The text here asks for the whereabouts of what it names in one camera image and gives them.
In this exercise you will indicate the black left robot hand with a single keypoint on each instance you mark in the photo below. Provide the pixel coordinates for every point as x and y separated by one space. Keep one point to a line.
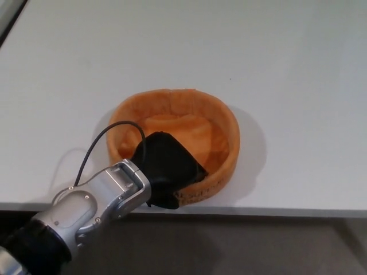
167 160

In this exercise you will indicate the orange plush plate with lettering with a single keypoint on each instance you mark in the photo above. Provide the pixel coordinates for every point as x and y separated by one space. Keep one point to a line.
183 106

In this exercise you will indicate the black-edged grey board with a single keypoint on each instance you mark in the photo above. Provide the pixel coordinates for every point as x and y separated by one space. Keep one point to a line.
8 17

